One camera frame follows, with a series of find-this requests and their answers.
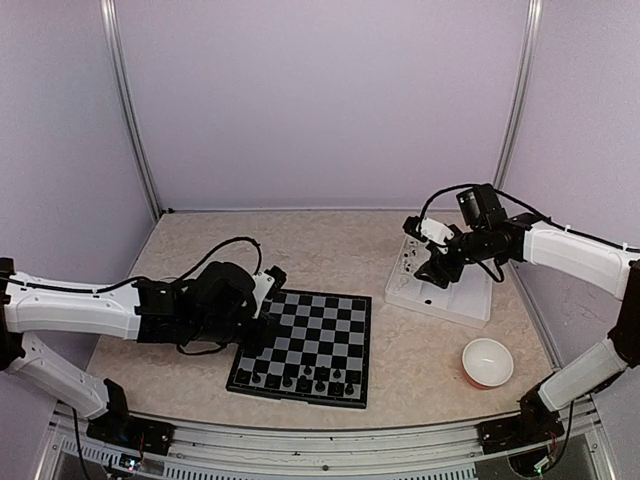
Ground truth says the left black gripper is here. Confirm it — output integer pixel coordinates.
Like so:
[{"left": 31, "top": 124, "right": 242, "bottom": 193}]
[{"left": 191, "top": 308, "right": 284, "bottom": 357}]

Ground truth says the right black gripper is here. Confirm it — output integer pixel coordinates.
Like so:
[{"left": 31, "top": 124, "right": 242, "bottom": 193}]
[{"left": 413, "top": 224, "right": 492, "bottom": 289}]

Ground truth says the black grey chessboard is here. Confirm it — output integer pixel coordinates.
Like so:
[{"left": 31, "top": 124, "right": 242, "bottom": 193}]
[{"left": 226, "top": 289, "right": 372, "bottom": 409}]

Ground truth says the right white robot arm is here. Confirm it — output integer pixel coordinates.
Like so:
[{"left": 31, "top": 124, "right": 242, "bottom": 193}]
[{"left": 403, "top": 183, "right": 639, "bottom": 444}]

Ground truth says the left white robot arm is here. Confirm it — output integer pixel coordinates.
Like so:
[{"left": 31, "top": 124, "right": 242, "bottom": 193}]
[{"left": 1, "top": 255, "right": 286, "bottom": 445}]

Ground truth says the white chess pieces pile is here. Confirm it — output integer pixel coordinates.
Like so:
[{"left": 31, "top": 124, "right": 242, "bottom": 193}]
[{"left": 399, "top": 238, "right": 420, "bottom": 274}]

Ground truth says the white plastic piece tray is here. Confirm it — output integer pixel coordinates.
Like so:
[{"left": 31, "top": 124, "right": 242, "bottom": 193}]
[{"left": 384, "top": 240, "right": 493, "bottom": 329}]

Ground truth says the white orange bowl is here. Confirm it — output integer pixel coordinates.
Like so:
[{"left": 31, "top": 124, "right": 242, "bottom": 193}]
[{"left": 461, "top": 338, "right": 514, "bottom": 389}]

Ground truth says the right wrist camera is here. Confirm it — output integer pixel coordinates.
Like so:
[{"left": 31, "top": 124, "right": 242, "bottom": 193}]
[{"left": 403, "top": 216, "right": 454, "bottom": 253}]

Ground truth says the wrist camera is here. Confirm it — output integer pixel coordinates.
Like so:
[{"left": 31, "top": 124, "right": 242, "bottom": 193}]
[
  {"left": 403, "top": 216, "right": 454, "bottom": 253},
  {"left": 253, "top": 265, "right": 287, "bottom": 319}
]

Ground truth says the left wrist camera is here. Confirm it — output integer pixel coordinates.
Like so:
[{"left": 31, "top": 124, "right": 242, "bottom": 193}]
[{"left": 253, "top": 265, "right": 287, "bottom": 319}]

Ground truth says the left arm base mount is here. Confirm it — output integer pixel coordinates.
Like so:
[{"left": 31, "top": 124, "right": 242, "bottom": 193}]
[{"left": 87, "top": 415, "right": 175, "bottom": 456}]

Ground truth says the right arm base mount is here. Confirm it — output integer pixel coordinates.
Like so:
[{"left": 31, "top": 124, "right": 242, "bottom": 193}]
[{"left": 476, "top": 415, "right": 565, "bottom": 455}]

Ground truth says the aluminium front rail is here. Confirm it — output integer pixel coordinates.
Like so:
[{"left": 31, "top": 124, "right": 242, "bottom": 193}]
[{"left": 34, "top": 400, "right": 616, "bottom": 479}]

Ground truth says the right aluminium frame post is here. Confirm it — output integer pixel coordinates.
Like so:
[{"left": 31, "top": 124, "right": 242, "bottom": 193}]
[{"left": 493, "top": 0, "right": 543, "bottom": 188}]

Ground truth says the aluminium frame post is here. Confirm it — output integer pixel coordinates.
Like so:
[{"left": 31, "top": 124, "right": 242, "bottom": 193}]
[
  {"left": 493, "top": 0, "right": 543, "bottom": 188},
  {"left": 99, "top": 0, "right": 164, "bottom": 222}
]

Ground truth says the left aluminium frame post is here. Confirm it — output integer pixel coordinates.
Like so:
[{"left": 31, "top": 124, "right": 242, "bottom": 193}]
[{"left": 99, "top": 0, "right": 164, "bottom": 222}]

